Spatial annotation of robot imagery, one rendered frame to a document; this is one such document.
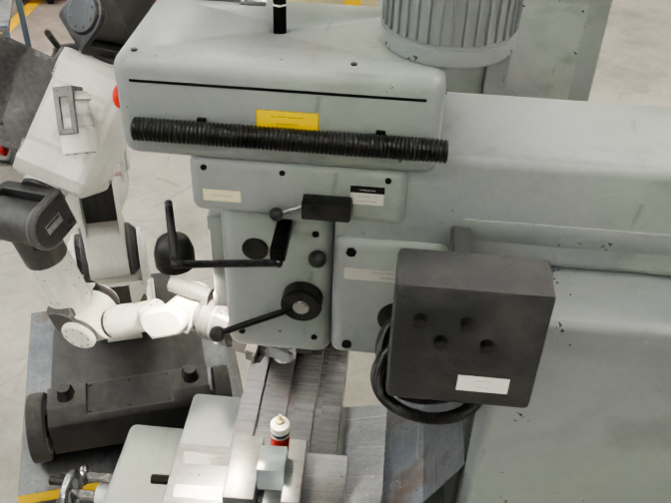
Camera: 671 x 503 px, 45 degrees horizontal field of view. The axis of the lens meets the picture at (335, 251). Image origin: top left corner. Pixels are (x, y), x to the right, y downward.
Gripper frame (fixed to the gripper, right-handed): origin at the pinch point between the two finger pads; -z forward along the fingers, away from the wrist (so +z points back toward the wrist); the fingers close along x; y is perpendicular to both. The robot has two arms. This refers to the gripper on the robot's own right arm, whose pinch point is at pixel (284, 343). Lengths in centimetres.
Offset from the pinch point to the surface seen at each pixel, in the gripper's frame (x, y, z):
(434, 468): 0.3, 20.4, -33.9
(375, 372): -20.2, -23.2, -26.2
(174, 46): -13, -65, 11
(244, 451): -15.3, 16.7, 1.0
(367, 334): -6.0, -16.1, -19.4
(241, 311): -11.4, -16.8, 2.6
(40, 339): 41, 85, 114
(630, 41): 499, 122, -26
